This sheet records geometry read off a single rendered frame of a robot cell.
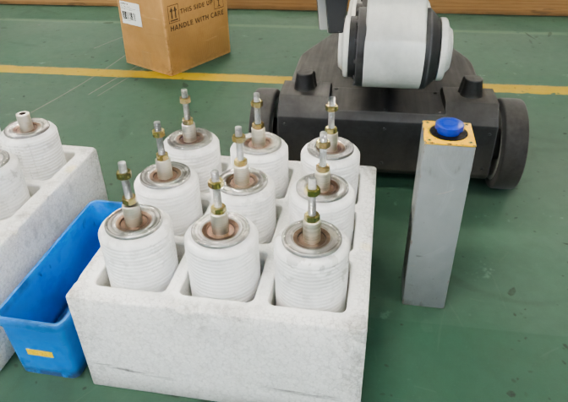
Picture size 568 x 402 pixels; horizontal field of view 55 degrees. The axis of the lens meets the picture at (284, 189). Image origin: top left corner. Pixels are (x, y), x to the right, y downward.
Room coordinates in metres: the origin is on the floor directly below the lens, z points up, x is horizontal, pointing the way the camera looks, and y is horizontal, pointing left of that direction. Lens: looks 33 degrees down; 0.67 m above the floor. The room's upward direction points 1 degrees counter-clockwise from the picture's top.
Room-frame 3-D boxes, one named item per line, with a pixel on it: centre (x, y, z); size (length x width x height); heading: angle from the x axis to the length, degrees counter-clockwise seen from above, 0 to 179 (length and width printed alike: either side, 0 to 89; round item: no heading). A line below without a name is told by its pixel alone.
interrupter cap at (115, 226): (0.58, 0.20, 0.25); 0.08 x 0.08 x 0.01
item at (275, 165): (0.79, 0.04, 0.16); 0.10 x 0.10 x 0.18
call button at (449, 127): (0.69, -0.24, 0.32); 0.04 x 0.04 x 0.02
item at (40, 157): (0.86, 0.45, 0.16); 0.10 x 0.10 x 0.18
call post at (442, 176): (0.69, -0.24, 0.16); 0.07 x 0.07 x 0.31; 80
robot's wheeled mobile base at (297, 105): (1.33, -0.26, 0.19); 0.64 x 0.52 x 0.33; 171
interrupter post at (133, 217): (0.58, 0.20, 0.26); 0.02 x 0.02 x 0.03
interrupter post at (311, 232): (0.53, -0.03, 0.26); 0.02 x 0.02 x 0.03
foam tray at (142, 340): (0.67, 0.06, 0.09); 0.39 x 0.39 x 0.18; 80
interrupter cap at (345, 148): (0.77, -0.08, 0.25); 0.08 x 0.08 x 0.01
